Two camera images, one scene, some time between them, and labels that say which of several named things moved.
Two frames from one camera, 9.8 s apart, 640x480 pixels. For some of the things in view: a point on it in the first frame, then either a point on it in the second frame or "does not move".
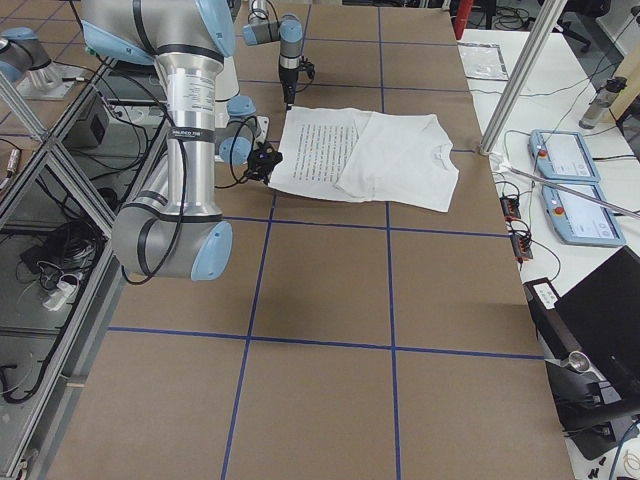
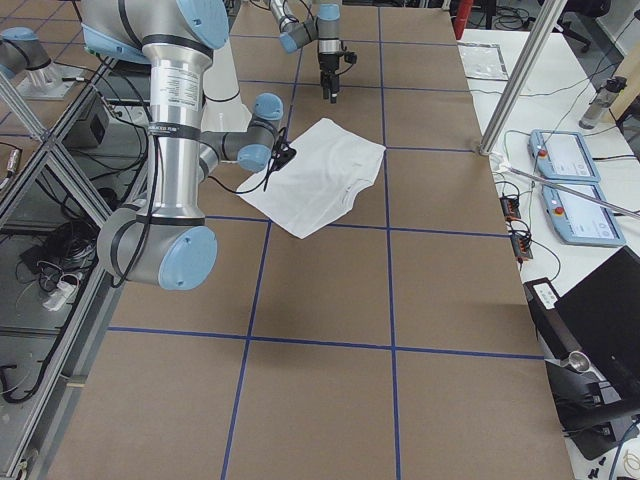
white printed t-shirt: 402,157 to 310,188
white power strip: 63,296 does not move
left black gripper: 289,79 to 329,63
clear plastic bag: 482,61 does not move
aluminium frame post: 523,74 does not move
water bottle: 600,104 does not move
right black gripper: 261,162 to 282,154
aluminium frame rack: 60,194 does not move
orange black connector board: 521,242 does not move
